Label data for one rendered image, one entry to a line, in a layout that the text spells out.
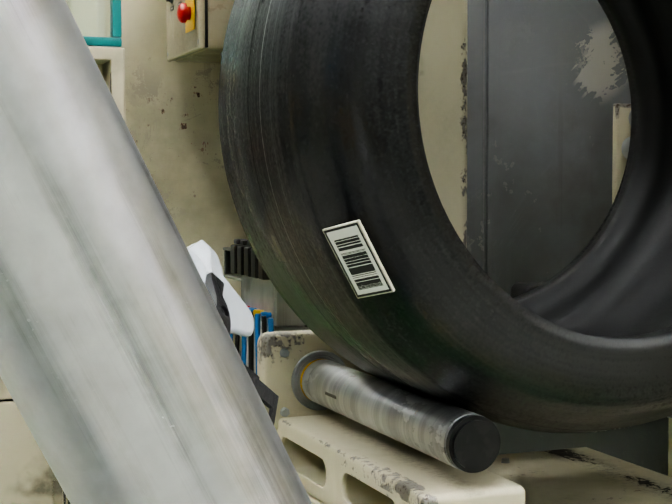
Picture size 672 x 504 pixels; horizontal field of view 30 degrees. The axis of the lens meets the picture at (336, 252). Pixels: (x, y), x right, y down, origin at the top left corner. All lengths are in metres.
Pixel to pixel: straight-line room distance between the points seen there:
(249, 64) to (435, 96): 0.37
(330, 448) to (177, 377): 0.68
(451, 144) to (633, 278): 0.24
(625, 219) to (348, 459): 0.42
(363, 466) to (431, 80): 0.46
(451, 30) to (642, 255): 0.31
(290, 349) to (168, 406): 0.81
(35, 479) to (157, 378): 1.13
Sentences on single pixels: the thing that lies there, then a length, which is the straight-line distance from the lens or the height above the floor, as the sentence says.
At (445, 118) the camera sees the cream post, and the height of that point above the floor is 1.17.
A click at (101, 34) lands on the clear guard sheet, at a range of 1.60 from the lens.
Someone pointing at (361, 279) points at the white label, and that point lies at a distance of 0.93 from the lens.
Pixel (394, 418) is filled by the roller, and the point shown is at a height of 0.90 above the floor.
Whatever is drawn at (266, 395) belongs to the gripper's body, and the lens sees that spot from 0.80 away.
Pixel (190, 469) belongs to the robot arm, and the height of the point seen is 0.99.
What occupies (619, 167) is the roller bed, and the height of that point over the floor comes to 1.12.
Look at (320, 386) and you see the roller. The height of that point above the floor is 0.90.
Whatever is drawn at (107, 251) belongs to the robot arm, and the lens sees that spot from 0.45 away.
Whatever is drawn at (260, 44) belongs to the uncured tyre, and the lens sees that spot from 1.00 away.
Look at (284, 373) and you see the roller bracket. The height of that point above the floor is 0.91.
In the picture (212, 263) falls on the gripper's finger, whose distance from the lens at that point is 0.81.
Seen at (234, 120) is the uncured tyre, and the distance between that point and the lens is 1.06.
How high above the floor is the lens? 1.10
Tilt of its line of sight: 3 degrees down
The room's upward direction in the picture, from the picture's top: straight up
